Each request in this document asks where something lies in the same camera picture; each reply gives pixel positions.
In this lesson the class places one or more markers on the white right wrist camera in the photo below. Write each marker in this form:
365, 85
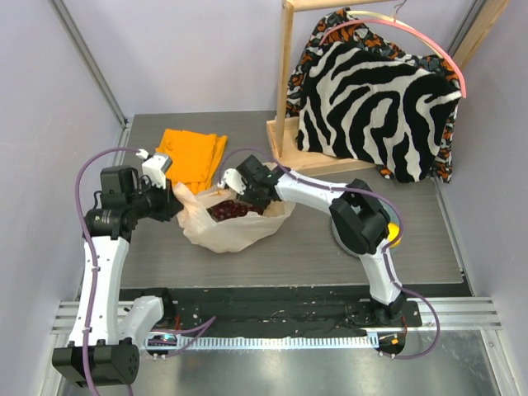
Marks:
233, 180

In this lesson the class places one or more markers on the orange patterned garment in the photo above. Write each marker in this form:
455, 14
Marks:
342, 26

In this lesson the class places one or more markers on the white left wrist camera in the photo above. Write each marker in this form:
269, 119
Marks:
155, 167

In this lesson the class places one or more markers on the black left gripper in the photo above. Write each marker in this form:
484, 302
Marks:
170, 205

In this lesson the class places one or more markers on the grey round plate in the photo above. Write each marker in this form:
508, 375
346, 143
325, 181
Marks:
393, 217

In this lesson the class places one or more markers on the zebra print garment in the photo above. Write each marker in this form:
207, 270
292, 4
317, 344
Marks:
365, 106

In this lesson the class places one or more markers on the yellow fake lemon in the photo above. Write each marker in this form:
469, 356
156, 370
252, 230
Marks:
394, 230

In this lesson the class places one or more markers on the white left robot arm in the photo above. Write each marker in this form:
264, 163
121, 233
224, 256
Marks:
102, 349

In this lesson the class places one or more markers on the banana print plastic bag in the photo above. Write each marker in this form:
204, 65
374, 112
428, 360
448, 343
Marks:
231, 235

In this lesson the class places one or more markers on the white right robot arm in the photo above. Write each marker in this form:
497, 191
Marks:
360, 221

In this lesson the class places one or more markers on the red fake grapes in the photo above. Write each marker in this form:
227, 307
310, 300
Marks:
232, 209

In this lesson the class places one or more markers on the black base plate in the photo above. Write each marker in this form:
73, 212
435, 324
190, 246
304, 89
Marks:
290, 315

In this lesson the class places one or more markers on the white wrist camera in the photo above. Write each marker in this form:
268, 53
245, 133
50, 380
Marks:
233, 180
155, 167

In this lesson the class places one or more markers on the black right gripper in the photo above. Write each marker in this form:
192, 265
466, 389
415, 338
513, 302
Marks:
246, 194

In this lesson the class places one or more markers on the folded orange cloth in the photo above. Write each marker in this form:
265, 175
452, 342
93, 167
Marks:
195, 157

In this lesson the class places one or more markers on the wooden clothes rack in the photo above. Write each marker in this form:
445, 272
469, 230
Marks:
282, 131

